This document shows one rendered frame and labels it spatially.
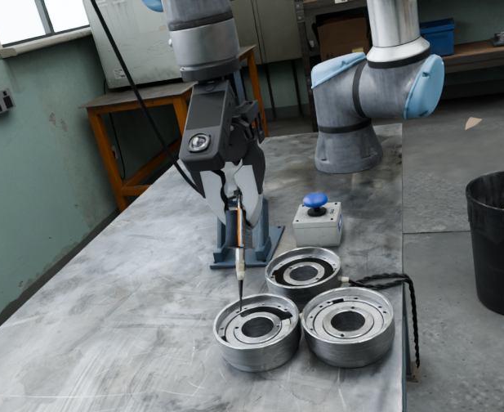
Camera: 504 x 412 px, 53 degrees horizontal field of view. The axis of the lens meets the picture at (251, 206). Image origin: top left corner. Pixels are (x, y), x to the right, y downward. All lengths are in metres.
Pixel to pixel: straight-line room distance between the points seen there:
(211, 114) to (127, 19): 2.40
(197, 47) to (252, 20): 3.89
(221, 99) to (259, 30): 3.90
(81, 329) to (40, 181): 1.96
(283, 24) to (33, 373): 3.92
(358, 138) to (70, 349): 0.69
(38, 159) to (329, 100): 1.89
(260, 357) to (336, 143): 0.61
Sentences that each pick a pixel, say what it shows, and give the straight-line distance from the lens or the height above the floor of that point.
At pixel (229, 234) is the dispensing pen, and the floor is 0.93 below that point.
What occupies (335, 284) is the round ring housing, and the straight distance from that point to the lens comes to 0.68.
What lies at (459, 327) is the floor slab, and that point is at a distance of 1.93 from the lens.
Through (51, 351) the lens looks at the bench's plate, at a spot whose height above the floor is 0.80.
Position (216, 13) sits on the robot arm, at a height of 1.18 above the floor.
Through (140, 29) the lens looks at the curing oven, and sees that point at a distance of 2.92.
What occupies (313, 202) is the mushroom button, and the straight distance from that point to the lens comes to 0.81.
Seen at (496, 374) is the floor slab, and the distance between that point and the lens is 1.77.
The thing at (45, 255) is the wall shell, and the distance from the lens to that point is 2.70.
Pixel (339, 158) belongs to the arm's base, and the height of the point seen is 0.83.
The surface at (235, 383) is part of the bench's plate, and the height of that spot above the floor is 0.80.
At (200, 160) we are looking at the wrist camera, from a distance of 0.52.
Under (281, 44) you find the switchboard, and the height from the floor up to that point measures 0.69.
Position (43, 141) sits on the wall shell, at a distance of 2.75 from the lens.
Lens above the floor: 1.20
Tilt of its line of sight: 23 degrees down
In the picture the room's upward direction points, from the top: 12 degrees counter-clockwise
